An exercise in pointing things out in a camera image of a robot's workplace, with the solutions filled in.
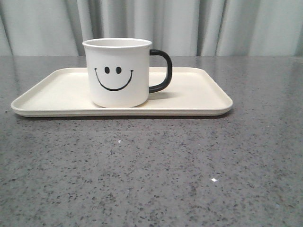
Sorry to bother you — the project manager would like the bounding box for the white smiley mug black handle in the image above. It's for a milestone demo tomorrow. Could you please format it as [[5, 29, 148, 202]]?
[[82, 38, 172, 108]]

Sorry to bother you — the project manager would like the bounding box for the cream rectangular plastic tray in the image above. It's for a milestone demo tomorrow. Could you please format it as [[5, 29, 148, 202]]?
[[11, 67, 233, 117]]

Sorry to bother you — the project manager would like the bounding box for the pale grey-green curtain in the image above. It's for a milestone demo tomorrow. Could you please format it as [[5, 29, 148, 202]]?
[[0, 0, 303, 56]]

